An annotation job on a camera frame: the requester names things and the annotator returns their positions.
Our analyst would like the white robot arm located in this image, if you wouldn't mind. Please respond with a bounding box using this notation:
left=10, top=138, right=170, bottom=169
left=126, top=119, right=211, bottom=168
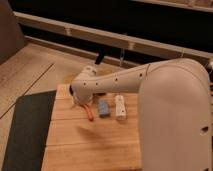
left=71, top=58, right=213, bottom=171

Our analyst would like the blue sponge block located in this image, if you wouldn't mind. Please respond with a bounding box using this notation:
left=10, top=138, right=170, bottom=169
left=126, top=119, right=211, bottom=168
left=98, top=100, right=110, bottom=117

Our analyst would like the white plastic bottle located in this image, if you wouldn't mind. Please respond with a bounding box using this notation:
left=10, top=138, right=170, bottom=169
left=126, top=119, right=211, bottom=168
left=115, top=95, right=126, bottom=120

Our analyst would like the black table leg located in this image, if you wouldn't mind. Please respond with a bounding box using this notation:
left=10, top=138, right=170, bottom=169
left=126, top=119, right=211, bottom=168
left=95, top=50, right=105, bottom=65

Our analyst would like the dark floor mat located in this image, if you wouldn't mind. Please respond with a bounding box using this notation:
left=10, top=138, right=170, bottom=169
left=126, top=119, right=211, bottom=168
left=1, top=90, right=56, bottom=171

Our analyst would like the wooden wall rail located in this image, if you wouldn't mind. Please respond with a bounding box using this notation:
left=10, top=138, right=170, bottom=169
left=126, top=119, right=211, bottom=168
left=14, top=12, right=213, bottom=59

